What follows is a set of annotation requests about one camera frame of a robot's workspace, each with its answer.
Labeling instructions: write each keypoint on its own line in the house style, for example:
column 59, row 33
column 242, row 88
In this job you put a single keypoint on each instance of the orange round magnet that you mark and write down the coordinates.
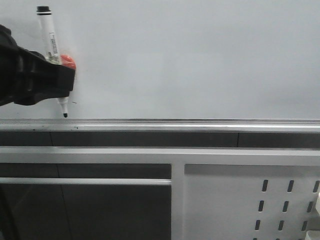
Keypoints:
column 68, row 61

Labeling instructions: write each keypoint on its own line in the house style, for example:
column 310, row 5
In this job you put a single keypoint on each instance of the white metal rack frame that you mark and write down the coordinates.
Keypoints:
column 176, row 157

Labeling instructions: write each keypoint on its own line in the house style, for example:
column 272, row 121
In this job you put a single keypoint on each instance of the white perforated pegboard panel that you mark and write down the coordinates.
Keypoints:
column 248, row 202

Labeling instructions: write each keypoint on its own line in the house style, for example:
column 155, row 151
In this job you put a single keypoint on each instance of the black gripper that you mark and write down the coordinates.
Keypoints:
column 26, row 77

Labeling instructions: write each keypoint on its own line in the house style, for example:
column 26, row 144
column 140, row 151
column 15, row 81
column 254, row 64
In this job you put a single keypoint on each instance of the white whiteboard marker pen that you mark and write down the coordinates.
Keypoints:
column 48, row 33

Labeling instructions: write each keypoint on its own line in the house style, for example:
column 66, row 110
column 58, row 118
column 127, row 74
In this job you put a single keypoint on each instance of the white storage bin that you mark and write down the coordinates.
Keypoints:
column 313, row 227

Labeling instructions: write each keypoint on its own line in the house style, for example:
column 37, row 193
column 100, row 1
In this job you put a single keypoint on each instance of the white whiteboard with aluminium frame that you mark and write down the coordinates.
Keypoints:
column 245, row 63

